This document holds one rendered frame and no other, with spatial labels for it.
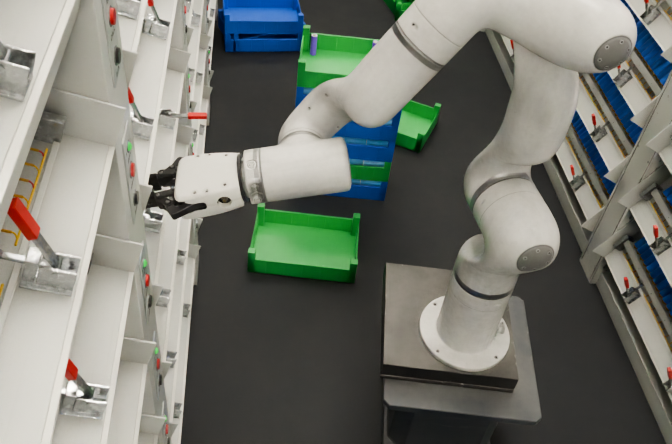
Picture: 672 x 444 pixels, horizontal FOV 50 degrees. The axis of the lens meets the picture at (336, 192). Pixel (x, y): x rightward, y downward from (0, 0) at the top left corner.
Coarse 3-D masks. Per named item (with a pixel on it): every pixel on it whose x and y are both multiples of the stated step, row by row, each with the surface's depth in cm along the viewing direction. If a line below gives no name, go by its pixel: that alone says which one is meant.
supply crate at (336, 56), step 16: (304, 32) 207; (304, 48) 211; (320, 48) 213; (336, 48) 212; (352, 48) 212; (368, 48) 212; (304, 64) 194; (320, 64) 207; (336, 64) 208; (352, 64) 209; (304, 80) 197; (320, 80) 197
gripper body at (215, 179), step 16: (192, 160) 111; (208, 160) 111; (224, 160) 110; (240, 160) 108; (176, 176) 110; (192, 176) 108; (208, 176) 108; (224, 176) 107; (240, 176) 107; (176, 192) 107; (192, 192) 106; (208, 192) 106; (224, 192) 106; (240, 192) 107; (208, 208) 107; (224, 208) 108
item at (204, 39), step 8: (200, 40) 223; (208, 40) 223; (200, 48) 224; (200, 56) 221; (200, 64) 218; (200, 72) 215; (200, 80) 211; (200, 88) 210; (200, 96) 207; (200, 104) 204; (192, 120) 198; (192, 136) 191
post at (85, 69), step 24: (96, 0) 62; (96, 24) 63; (72, 48) 64; (96, 48) 64; (120, 48) 74; (72, 72) 66; (96, 72) 66; (120, 72) 74; (96, 96) 68; (120, 96) 74; (120, 144) 75; (120, 168) 75; (120, 192) 76; (120, 216) 79; (144, 240) 93; (144, 312) 94; (144, 336) 95; (144, 408) 106; (168, 432) 126
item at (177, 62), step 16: (176, 64) 147; (176, 80) 146; (176, 96) 142; (176, 112) 139; (160, 128) 133; (176, 128) 135; (160, 144) 130; (160, 160) 127; (160, 240) 114; (160, 256) 112; (160, 288) 102
